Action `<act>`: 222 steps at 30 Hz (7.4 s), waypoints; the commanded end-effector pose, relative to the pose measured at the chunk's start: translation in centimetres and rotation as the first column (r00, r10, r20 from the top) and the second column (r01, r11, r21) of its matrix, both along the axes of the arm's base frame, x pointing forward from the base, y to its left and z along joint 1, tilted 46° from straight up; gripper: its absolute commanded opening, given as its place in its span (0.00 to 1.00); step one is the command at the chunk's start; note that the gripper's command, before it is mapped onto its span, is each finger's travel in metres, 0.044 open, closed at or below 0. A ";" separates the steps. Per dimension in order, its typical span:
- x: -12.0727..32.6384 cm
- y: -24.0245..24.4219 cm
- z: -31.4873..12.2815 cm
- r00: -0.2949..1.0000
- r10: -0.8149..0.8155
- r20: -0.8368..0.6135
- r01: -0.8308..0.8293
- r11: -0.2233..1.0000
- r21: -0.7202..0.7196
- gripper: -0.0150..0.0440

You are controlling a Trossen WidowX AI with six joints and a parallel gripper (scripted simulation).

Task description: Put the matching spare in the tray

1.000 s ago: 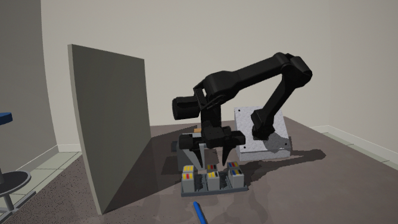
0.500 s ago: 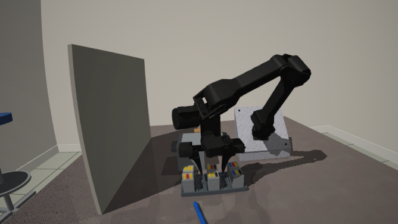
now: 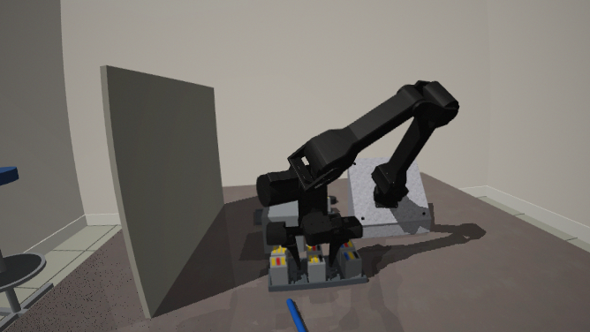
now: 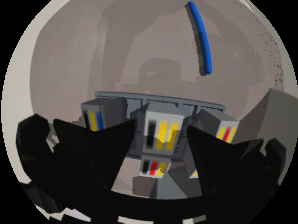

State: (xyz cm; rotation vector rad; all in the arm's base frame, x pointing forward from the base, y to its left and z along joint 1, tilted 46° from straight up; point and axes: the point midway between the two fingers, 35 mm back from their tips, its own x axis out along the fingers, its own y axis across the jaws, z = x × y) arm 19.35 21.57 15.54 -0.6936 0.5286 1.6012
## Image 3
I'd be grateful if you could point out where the dark grey flat panel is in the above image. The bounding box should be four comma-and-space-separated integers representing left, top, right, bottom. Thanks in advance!
100, 65, 224, 319

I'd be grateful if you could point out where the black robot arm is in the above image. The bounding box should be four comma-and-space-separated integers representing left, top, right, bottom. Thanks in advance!
256, 80, 459, 247

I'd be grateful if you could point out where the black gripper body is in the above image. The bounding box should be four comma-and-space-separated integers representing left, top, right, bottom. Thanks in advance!
266, 197, 363, 245

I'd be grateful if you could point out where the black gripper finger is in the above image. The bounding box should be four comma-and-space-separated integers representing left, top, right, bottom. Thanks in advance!
329, 235, 349, 268
281, 238, 301, 269

